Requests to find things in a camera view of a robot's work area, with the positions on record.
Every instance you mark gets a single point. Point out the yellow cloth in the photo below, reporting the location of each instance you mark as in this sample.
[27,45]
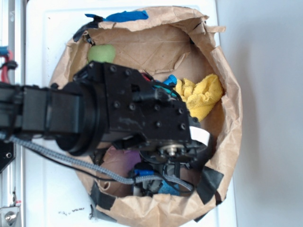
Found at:
[200,98]

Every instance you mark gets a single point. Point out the brown paper bag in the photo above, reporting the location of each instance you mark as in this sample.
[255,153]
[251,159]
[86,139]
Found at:
[176,40]

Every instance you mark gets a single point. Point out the blue plastic bottle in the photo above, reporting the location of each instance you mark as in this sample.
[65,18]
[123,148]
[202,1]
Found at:
[170,81]

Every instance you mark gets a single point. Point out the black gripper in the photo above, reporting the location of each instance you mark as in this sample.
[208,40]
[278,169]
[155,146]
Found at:
[122,108]

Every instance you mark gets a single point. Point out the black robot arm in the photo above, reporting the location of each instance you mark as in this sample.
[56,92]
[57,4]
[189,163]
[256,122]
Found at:
[55,114]

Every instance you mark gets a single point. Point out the white tray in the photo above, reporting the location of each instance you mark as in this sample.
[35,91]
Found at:
[54,196]

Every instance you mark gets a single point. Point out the aluminium frame rail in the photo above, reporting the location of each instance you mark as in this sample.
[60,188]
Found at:
[12,54]

